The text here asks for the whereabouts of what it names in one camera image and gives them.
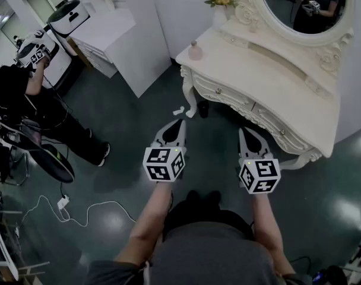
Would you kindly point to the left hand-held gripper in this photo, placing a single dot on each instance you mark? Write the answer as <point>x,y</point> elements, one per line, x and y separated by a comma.
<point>164,165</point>

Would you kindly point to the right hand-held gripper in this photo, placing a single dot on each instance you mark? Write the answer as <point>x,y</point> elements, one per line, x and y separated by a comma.
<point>259,175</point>

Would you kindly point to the person's right forearm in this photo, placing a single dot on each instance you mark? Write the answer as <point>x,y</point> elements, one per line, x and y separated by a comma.
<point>266,227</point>

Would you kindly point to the person's left forearm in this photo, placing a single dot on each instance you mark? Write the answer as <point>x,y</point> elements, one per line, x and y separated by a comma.
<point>148,224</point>

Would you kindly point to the white dressing table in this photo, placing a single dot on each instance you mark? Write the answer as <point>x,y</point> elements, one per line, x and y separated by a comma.
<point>257,79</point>

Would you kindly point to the small white object on floor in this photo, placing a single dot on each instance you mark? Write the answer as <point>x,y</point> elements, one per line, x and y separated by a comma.
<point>178,110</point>

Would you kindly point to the person's black trousers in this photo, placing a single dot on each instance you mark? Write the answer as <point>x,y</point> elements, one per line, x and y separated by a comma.
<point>204,212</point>

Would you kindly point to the white drawer cabinet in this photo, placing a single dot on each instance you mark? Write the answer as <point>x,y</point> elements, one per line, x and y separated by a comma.
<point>121,49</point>

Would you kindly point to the person's grey shirt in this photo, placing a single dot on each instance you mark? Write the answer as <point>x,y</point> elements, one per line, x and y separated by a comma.
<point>210,257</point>

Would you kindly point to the black chair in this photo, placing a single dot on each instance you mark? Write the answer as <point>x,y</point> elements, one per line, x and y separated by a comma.
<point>54,165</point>

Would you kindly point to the white vase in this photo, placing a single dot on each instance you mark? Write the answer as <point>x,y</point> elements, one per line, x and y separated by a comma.
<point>219,18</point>

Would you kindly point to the white power strip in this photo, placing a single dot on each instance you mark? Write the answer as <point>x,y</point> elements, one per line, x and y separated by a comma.
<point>63,202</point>

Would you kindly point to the black equipment on floor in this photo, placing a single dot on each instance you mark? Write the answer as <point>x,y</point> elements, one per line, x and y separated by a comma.
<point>335,273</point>

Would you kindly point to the white and black machine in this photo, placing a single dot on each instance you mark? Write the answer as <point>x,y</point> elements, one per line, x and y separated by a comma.
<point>69,18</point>

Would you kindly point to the oval mirror white carved frame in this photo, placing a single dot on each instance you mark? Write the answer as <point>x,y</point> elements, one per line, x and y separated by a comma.
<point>299,39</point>

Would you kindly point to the white metal frame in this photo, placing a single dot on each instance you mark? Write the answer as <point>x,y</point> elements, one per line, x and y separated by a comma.
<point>2,248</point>

